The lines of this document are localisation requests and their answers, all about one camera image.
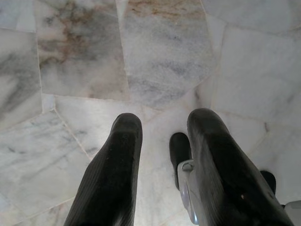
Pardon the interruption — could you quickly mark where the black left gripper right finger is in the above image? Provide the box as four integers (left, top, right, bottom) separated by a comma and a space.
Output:
187, 108, 294, 226

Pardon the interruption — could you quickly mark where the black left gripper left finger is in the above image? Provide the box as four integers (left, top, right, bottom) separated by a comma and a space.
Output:
63, 113, 143, 226

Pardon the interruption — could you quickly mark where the silver robot leg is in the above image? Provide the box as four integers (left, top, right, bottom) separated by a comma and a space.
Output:
177, 159, 201, 225

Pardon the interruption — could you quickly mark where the black robot foot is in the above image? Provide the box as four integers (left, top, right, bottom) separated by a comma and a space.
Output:
169, 132, 191, 189
259, 170, 277, 196

